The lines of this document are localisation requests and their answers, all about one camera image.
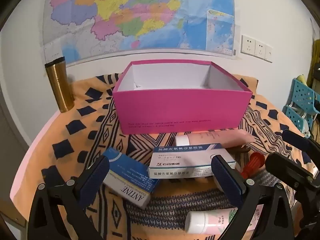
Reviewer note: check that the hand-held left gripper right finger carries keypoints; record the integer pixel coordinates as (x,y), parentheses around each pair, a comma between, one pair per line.
(226,180)

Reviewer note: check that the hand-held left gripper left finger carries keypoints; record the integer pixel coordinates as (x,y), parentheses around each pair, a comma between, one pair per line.
(96,177)

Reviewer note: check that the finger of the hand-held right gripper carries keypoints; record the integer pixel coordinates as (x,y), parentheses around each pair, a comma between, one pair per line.
(290,166)
(297,141)

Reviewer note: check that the pink tube with white cap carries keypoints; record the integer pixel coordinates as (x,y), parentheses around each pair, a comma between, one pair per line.
(215,137)

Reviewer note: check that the white and blue medicine box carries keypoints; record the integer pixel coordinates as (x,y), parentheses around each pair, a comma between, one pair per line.
(180,160)

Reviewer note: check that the pink cardboard box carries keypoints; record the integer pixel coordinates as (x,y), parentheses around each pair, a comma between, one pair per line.
(180,110)

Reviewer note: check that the blue perforated plastic rack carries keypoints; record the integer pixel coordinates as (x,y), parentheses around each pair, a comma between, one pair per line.
(300,92)

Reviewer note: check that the white bottle with pink label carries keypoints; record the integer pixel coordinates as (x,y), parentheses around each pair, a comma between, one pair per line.
(200,221)

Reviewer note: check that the orange patterned cloth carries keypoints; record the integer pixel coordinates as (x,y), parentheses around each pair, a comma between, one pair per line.
(75,130)

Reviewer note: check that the yellow-green hanging garment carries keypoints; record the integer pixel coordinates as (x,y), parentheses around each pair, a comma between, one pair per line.
(315,75)

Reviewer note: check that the grey door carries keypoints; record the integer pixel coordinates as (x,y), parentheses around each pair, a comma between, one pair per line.
(10,142)

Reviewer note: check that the gold tumbler with black lid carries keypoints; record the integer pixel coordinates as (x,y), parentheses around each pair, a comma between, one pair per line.
(60,87)

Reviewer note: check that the narrow white wall switch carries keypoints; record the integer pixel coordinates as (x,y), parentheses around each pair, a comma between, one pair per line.
(268,53)

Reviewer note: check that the white wall socket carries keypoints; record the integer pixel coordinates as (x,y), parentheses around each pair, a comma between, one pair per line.
(260,48)
(248,44)

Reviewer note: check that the colourful wall map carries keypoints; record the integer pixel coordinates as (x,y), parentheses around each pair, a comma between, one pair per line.
(125,17)

